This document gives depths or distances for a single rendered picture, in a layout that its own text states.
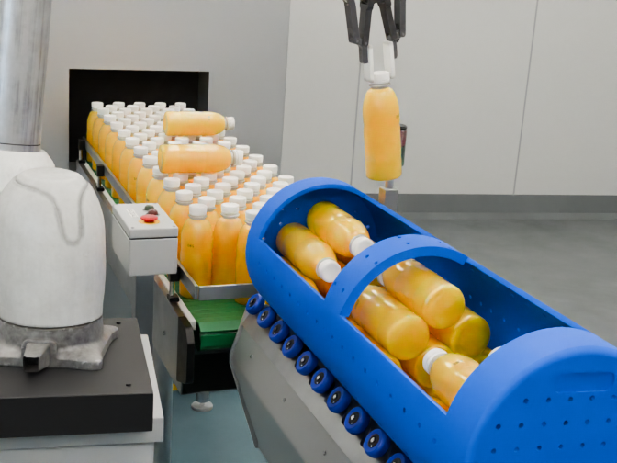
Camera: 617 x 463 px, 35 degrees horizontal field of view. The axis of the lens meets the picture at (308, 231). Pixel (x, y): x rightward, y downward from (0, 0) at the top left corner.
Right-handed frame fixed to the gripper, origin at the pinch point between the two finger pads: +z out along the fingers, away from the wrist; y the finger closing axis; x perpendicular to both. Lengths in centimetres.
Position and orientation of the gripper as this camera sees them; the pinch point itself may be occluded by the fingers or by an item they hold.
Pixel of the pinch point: (378, 62)
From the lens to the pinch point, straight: 191.3
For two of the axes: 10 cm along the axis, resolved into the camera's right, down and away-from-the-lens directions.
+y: 9.1, -2.1, 3.6
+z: 0.8, 9.4, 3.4
